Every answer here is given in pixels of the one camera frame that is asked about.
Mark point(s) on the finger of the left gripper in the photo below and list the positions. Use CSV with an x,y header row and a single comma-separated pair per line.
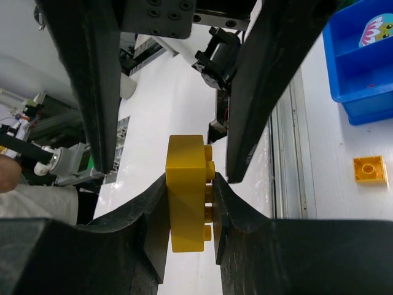
x,y
86,35
280,39

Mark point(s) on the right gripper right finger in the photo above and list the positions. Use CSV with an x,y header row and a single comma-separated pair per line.
x,y
259,255

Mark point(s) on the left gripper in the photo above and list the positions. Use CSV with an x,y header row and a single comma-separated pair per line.
x,y
174,18

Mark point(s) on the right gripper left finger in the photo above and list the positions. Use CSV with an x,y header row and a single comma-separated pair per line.
x,y
121,252

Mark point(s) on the teal flower print lego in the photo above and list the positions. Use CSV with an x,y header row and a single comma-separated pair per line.
x,y
377,29

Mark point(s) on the yellow long lego brick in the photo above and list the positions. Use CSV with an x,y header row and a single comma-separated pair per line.
x,y
189,173

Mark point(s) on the small orange lego plate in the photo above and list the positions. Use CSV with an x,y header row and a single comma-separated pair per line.
x,y
370,170

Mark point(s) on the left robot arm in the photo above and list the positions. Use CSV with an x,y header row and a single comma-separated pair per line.
x,y
212,61

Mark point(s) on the blue compartment tray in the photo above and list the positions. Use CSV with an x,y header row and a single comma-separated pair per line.
x,y
360,78

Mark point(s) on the aluminium rail frame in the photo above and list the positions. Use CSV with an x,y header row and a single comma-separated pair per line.
x,y
293,183

